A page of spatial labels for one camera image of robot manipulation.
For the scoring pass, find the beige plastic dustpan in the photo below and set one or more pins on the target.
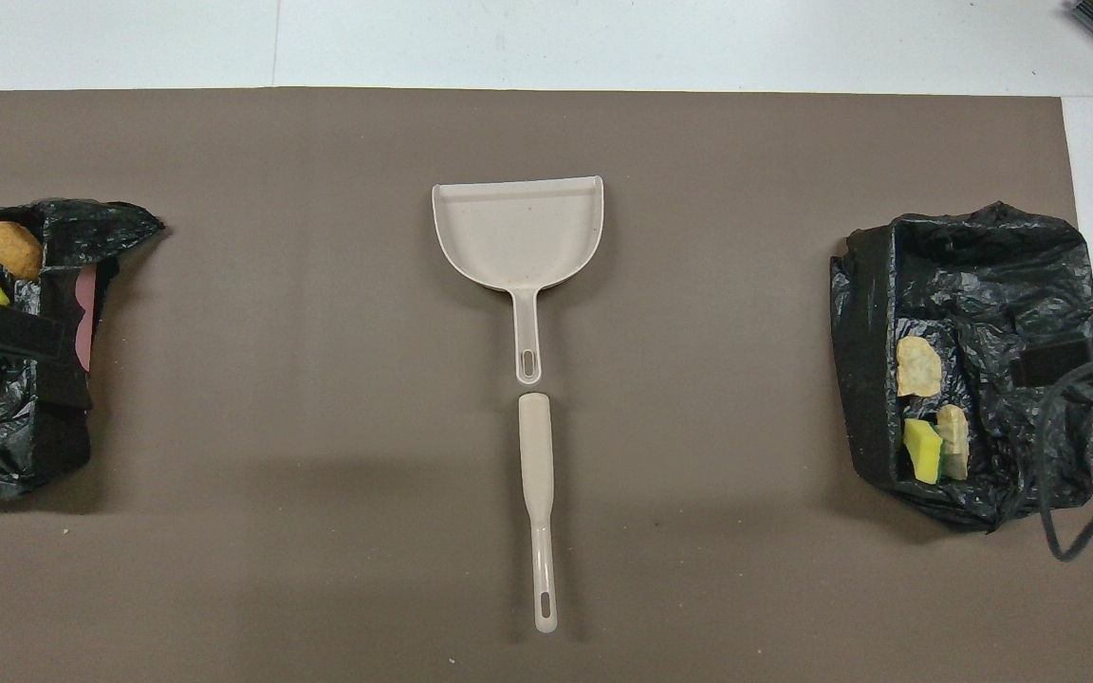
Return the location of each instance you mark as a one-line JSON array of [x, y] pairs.
[[518, 232]]

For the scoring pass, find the yellow wedge sponge piece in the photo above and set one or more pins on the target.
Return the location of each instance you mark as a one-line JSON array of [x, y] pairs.
[[922, 452]]

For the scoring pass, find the brown oval croquette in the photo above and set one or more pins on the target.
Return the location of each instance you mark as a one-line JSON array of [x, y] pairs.
[[12, 249]]

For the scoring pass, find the black bag with pink bin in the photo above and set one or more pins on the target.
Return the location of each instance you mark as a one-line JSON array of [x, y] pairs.
[[15, 427]]

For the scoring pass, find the brown table mat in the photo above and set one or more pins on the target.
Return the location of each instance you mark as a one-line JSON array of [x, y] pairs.
[[319, 190]]

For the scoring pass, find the black trash bag bin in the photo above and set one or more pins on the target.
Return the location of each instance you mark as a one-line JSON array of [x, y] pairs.
[[983, 275]]

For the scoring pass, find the beige brush black bristles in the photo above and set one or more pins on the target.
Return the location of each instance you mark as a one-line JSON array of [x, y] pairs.
[[537, 474]]

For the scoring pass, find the pink plastic bin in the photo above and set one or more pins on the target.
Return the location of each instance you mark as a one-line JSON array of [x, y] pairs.
[[86, 304]]

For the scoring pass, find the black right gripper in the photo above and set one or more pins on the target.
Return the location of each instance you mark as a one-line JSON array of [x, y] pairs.
[[1054, 363]]

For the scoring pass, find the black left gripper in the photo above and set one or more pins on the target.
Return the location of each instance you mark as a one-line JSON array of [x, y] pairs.
[[25, 334]]

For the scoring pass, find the orange striped bread piece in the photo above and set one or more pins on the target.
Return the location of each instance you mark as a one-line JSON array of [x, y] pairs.
[[954, 441], [917, 368]]

